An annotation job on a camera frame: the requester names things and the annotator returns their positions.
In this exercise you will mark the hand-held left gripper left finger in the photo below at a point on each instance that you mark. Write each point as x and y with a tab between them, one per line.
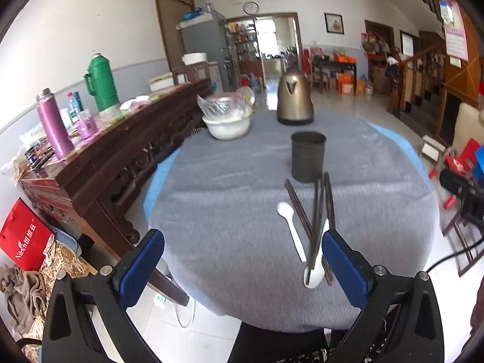
143	268

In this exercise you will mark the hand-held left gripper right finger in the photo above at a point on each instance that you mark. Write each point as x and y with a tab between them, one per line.
342	268

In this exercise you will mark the large white plastic spoon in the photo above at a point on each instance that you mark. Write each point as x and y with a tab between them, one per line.
315	276

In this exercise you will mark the dark wooden chopstick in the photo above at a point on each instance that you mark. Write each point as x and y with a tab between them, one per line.
329	204
301	206
314	227
297	208
319	227

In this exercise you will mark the small white plastic spoon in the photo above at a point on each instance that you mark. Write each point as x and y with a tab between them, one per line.
293	230

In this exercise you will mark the dark metal utensil holder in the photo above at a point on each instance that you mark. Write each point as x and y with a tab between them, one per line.
307	157

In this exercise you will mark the red child chair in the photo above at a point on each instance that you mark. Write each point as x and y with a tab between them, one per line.
463	158

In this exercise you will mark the beige armchair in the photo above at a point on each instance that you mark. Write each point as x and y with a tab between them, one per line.
469	124

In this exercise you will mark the person's dark patterned pants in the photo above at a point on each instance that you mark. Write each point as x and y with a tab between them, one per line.
276	344

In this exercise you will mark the grey tablecloth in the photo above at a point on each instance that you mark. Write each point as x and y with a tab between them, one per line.
234	211

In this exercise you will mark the carved dark wooden sideboard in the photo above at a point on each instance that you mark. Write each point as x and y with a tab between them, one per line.
113	151

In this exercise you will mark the brown crumpled cloth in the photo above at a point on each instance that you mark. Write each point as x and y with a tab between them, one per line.
22	295

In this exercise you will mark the wooden staircase railing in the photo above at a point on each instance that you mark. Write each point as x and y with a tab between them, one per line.
419	79

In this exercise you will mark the red paper bag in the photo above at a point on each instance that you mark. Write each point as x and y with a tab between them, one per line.
20	238

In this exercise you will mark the purple mug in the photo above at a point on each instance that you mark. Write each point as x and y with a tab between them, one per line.
87	125

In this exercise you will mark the white plastic bowl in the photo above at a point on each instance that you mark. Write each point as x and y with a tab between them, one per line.
227	126

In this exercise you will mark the purple thermos flask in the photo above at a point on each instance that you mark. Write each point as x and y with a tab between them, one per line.
56	128

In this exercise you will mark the pink cloth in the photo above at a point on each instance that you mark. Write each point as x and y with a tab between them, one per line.
134	103

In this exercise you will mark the bronze electric kettle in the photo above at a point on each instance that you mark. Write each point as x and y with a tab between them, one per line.
295	98

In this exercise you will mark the clear plastic bag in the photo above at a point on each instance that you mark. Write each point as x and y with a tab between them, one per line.
223	104

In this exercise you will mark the dark wooden side table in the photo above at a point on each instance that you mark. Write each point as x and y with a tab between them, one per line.
332	69

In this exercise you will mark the green thermos jug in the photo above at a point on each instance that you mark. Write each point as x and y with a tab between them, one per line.
102	83

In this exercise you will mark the grey refrigerator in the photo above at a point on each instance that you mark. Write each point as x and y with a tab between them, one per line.
204	41

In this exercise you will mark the brown wooden door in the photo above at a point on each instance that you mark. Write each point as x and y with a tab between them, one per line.
174	22

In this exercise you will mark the brown wooden chair frame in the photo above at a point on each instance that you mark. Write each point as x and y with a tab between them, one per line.
459	245

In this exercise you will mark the wall calendar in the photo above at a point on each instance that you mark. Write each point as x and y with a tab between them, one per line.
455	30

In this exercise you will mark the framed wall picture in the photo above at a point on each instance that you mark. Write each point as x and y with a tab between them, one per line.
334	23

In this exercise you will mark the round wall clock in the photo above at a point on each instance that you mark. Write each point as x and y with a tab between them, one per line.
251	7

